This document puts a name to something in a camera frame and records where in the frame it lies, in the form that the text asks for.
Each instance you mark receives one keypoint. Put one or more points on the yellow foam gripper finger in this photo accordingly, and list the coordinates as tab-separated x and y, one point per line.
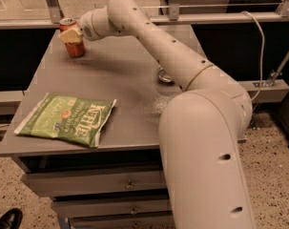
71	35

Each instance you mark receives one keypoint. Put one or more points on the red coke can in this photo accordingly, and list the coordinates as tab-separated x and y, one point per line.
73	49

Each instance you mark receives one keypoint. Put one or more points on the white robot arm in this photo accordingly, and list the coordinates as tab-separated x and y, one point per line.
198	129

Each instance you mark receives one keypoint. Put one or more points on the grey metal railing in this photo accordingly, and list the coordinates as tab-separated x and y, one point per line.
35	14

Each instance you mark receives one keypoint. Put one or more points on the green kettle chips bag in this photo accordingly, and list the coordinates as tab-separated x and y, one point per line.
68	118

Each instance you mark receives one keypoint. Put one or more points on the top drawer with knob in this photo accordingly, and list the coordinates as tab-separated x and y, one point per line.
99	181

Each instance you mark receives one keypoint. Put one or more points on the drawer with knob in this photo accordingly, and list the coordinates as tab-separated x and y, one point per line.
99	181
125	206
123	221

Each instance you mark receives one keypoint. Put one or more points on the grey drawer cabinet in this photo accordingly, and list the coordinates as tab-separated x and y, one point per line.
140	131

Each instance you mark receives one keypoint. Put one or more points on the middle drawer with knob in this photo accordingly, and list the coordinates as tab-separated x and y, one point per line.
125	206

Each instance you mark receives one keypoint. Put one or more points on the black shoe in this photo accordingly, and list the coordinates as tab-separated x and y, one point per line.
12	219

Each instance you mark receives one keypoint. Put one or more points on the bottom drawer with knob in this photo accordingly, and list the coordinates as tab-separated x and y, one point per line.
123	221

